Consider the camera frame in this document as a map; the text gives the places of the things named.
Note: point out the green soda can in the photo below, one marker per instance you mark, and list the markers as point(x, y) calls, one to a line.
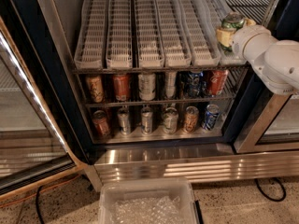
point(232, 20)

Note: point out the blue can shelf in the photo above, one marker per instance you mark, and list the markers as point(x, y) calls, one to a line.
point(192, 84)
point(211, 115)

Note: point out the stainless steel fridge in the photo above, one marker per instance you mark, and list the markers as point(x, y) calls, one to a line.
point(46, 33)

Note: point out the orange can middle shelf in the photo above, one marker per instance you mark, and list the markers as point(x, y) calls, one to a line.
point(121, 87)

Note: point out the red can bottom shelf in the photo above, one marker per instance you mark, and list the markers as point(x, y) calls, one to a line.
point(100, 122)

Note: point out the blue can middle shelf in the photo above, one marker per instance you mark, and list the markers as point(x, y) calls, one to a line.
point(192, 84)

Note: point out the bubble wrap sheet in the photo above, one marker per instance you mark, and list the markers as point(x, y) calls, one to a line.
point(147, 211)

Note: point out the red can middle shelf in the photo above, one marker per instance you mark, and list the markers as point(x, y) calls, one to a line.
point(215, 82)

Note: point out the silver can middle shelf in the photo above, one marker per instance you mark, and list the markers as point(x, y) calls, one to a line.
point(147, 86)

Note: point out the tan can shelf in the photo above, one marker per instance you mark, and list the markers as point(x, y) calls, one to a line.
point(94, 84)
point(190, 119)

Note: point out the closed glass fridge door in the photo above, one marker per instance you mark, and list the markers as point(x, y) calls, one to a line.
point(272, 125)

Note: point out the white slim can middle shelf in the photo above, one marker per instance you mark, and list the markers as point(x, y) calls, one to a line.
point(170, 84)

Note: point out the blue can bottom shelf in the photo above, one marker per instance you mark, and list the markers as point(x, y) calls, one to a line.
point(211, 115)

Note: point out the silver can shelf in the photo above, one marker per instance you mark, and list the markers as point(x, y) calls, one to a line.
point(170, 120)
point(147, 86)
point(146, 120)
point(124, 120)

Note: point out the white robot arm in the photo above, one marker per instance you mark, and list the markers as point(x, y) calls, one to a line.
point(275, 62)

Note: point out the open glass fridge door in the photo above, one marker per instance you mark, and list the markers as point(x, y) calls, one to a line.
point(33, 150)

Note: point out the tan can bottom shelf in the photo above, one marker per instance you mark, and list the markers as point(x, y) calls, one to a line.
point(190, 119)

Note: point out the silver can bottom shelf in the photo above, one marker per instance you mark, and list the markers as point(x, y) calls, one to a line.
point(124, 120)
point(170, 120)
point(146, 120)

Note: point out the red can shelf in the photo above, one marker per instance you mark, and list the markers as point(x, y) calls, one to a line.
point(215, 82)
point(100, 122)

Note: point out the tan can middle shelf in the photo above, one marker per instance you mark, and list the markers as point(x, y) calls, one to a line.
point(94, 84)

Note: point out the clear plastic bin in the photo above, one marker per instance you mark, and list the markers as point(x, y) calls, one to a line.
point(149, 188)

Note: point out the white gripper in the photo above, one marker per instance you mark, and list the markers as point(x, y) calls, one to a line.
point(246, 41)

